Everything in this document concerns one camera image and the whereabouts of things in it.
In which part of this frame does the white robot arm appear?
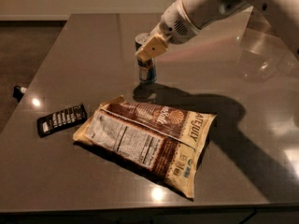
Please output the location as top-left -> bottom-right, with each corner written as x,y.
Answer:
135,0 -> 299,62

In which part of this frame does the brown chip bag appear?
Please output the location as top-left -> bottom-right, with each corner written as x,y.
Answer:
73,96 -> 215,199

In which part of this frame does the small black object on floor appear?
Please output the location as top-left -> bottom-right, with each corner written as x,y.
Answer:
13,85 -> 27,102

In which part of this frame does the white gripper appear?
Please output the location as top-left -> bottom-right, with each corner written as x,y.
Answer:
135,0 -> 201,63

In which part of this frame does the black snack bar wrapper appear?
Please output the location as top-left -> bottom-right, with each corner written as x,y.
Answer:
36,104 -> 87,138

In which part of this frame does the redbull can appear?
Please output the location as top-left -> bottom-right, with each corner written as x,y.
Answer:
135,33 -> 157,84

